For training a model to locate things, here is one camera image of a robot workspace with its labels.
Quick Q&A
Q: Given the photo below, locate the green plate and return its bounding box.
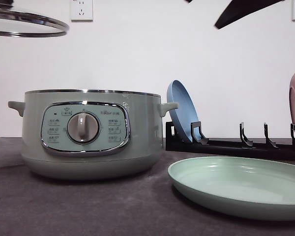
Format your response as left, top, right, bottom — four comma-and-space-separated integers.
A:
168, 156, 295, 221

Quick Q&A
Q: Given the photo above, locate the glass steamer lid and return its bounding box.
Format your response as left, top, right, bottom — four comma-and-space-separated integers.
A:
0, 0, 69, 37

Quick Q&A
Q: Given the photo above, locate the blue plate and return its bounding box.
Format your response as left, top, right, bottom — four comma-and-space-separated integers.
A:
167, 80, 201, 141

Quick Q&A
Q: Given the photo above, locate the green electric steamer pot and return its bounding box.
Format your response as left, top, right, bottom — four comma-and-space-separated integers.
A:
8, 89, 178, 181

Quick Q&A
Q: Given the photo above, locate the black dish rack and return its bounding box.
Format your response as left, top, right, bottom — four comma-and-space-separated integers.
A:
165, 121, 295, 161

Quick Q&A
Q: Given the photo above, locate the white wall socket left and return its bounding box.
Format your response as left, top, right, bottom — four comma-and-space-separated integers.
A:
70, 0, 93, 23

